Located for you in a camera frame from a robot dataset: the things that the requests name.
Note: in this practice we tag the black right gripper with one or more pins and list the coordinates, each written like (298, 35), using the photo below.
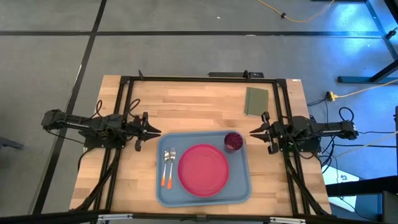
(273, 133)

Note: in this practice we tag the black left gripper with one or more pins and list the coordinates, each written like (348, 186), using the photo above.
(143, 132)

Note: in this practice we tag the red translucent plastic cup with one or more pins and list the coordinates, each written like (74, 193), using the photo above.
(233, 142)

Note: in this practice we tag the red plastic plate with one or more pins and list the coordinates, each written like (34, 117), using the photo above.
(203, 170)

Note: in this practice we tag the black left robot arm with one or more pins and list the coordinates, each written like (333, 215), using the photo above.
(93, 124)

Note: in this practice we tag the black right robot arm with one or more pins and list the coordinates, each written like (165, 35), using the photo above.
(326, 130)

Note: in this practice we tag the blue-grey plastic tray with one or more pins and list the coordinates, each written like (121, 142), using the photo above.
(242, 183)

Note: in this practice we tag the green sponge cloth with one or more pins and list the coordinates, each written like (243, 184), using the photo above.
(256, 101)

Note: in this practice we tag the black aluminium table frame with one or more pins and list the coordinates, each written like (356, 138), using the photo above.
(202, 79)

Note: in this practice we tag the black desk leg frame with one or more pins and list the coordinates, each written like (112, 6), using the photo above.
(382, 71)

